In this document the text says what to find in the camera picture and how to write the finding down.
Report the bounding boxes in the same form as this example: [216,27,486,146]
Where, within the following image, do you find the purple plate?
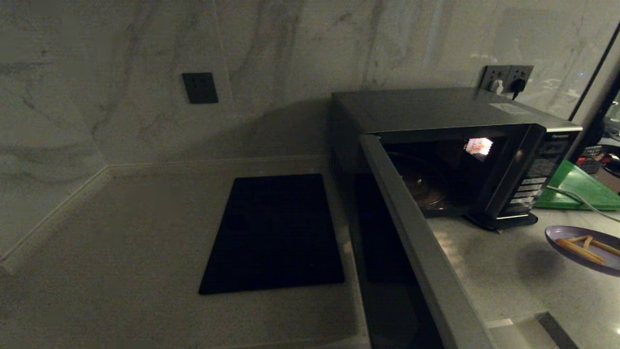
[544,225,620,278]

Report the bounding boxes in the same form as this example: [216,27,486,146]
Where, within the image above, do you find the silver black microwave oven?
[329,88,583,231]

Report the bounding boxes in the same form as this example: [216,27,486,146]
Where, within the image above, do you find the black induction cooktop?
[198,174,345,295]

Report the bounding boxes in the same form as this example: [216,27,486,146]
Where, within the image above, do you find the green cutting board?
[533,159,620,212]

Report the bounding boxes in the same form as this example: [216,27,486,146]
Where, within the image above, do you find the metal shopping cart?
[575,145,620,176]

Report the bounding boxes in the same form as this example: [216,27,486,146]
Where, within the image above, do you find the dark single wall socket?
[182,72,219,105]

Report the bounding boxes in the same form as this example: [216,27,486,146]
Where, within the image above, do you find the grey double wall socket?
[479,65,534,95]

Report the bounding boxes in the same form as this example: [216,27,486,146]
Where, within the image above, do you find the white power cable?
[546,185,620,224]

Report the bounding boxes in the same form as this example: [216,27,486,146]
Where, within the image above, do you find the black metal frame post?
[567,22,620,164]

